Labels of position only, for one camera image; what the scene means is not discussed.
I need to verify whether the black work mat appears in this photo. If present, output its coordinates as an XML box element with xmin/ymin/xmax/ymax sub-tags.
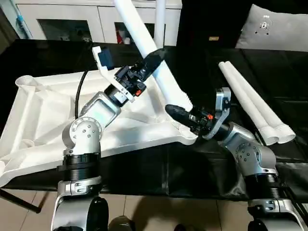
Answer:
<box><xmin>0</xmin><ymin>38</ymin><xmax>308</xmax><ymax>200</ymax></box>

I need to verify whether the white glass-door cabinet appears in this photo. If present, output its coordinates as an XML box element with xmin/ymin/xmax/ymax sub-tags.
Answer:
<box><xmin>14</xmin><ymin>0</ymin><xmax>181</xmax><ymax>46</ymax></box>

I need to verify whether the black metal support bar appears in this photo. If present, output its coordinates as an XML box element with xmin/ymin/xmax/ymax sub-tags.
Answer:
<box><xmin>0</xmin><ymin>189</ymin><xmax>41</xmax><ymax>214</ymax></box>

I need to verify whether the dark robot foot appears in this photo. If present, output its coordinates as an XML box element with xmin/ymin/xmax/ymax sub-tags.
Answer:
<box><xmin>173</xmin><ymin>223</ymin><xmax>200</xmax><ymax>231</ymax></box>
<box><xmin>108</xmin><ymin>216</ymin><xmax>135</xmax><ymax>231</ymax></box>

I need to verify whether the dark robot left foot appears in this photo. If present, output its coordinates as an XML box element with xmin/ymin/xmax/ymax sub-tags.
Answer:
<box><xmin>108</xmin><ymin>216</ymin><xmax>135</xmax><ymax>231</ymax></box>

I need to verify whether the white pipe with blue clip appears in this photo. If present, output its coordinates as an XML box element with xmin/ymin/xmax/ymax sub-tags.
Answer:
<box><xmin>9</xmin><ymin>0</ymin><xmax>33</xmax><ymax>39</ymax></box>

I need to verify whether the grey cushion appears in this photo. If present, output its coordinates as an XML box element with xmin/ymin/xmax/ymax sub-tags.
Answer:
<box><xmin>235</xmin><ymin>3</ymin><xmax>308</xmax><ymax>52</ymax></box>

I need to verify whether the black box with gold label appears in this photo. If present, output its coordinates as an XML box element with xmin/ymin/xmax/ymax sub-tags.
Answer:
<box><xmin>177</xmin><ymin>0</ymin><xmax>253</xmax><ymax>49</ymax></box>

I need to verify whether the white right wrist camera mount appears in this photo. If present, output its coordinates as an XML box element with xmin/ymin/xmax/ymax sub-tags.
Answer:
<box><xmin>204</xmin><ymin>87</ymin><xmax>233</xmax><ymax>140</ymax></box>

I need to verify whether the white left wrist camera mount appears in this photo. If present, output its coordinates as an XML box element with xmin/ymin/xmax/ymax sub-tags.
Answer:
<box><xmin>92</xmin><ymin>46</ymin><xmax>135</xmax><ymax>104</ymax></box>

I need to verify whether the white plastic table top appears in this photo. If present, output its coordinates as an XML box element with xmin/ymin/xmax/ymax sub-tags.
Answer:
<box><xmin>0</xmin><ymin>72</ymin><xmax>200</xmax><ymax>188</ymax></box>

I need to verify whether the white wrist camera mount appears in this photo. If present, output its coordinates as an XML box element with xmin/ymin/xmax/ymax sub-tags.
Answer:
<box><xmin>204</xmin><ymin>87</ymin><xmax>233</xmax><ymax>140</ymax></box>
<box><xmin>92</xmin><ymin>46</ymin><xmax>135</xmax><ymax>104</ymax></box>

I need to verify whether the dark robot right foot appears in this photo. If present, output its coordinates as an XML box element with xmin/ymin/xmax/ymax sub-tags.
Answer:
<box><xmin>173</xmin><ymin>223</ymin><xmax>200</xmax><ymax>231</ymax></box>

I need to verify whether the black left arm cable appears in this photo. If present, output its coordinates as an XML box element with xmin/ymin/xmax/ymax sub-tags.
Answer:
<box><xmin>74</xmin><ymin>71</ymin><xmax>89</xmax><ymax>120</ymax></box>

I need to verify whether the white plastic table leg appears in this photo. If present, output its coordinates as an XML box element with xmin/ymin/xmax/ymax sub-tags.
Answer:
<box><xmin>223</xmin><ymin>60</ymin><xmax>296</xmax><ymax>144</ymax></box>
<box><xmin>155</xmin><ymin>0</ymin><xmax>167</xmax><ymax>48</ymax></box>
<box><xmin>218</xmin><ymin>61</ymin><xmax>281</xmax><ymax>146</ymax></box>
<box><xmin>112</xmin><ymin>0</ymin><xmax>193</xmax><ymax>113</ymax></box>

